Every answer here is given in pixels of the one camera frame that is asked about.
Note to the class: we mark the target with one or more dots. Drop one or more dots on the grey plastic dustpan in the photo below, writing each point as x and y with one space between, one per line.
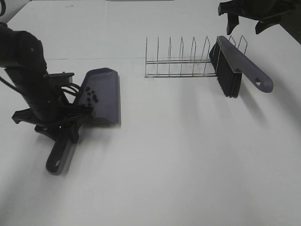
105 82

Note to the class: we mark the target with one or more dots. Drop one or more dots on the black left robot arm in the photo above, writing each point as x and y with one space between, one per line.
21 56

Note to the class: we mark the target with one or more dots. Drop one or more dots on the metal wire dish rack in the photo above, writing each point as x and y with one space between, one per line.
192 63

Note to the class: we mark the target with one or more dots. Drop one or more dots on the grey brush black bristles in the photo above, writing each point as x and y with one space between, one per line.
230 64

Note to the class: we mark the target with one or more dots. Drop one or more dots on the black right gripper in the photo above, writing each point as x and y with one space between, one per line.
267 12

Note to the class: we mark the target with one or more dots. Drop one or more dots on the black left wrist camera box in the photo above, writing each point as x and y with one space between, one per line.
59 79

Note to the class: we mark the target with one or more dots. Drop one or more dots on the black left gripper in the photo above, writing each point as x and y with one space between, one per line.
55 119

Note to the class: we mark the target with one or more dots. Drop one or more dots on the pile of coffee beans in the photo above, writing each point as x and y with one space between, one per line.
90 97

